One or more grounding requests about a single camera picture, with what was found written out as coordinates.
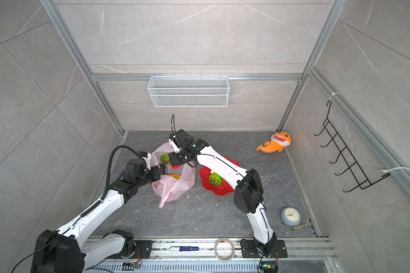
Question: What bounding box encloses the pink plastic bag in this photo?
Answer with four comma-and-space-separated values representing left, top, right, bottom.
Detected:
150, 142, 196, 208

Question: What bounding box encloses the green bumpy fruit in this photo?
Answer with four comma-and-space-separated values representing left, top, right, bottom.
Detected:
208, 173, 223, 187

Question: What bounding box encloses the red flower-shaped bowl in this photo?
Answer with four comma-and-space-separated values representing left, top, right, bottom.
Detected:
199, 166, 235, 196

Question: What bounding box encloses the red fruit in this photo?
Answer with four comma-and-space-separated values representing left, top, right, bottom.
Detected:
169, 164, 181, 169

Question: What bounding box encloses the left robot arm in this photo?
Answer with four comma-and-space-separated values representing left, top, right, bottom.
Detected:
31, 159, 166, 273

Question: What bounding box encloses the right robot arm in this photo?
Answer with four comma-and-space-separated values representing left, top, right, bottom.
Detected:
169, 129, 277, 257

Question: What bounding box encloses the blue white marker pen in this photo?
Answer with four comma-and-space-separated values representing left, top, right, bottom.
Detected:
170, 246, 200, 252

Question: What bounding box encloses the orange shark plush toy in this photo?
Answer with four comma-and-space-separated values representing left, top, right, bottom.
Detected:
256, 131, 292, 154

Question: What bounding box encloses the white tape roll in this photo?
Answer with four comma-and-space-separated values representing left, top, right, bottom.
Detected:
214, 238, 235, 263

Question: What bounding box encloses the small grey alarm clock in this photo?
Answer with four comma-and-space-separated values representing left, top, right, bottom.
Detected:
281, 207, 301, 226

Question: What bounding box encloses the black corrugated cable conduit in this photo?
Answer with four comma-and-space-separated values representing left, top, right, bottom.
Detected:
100, 144, 142, 202

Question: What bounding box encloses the white wire mesh basket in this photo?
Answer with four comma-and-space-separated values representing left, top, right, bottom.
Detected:
148, 76, 230, 108

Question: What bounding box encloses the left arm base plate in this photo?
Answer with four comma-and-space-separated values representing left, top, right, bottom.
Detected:
119, 240, 153, 259

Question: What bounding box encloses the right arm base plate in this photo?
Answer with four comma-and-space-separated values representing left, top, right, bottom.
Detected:
240, 239, 288, 258

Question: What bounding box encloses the black wire hook rack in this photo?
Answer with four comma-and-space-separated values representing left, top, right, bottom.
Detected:
314, 101, 391, 193

